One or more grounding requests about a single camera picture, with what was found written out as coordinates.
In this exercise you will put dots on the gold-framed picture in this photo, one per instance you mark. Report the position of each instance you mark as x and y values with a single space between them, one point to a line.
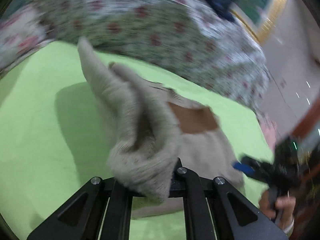
258 16

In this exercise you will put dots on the small-flower floral quilt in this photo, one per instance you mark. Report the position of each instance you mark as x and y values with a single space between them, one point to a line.
185 37

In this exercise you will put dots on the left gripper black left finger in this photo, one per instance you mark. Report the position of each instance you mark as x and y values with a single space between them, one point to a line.
101 209

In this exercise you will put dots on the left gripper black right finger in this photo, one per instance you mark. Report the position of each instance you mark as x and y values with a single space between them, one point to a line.
214 209

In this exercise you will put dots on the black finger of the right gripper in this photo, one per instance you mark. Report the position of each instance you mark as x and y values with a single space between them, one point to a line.
244 168

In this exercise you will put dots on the lime green bed sheet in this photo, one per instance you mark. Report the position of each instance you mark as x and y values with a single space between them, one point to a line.
53 140

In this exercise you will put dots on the person's right hand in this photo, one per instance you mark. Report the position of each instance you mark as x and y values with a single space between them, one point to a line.
285 204

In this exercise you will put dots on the large-flower ruffled pillow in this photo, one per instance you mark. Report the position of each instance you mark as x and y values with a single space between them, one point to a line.
21 34

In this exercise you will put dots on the beige knit sweater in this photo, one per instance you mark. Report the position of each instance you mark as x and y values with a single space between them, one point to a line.
153 128

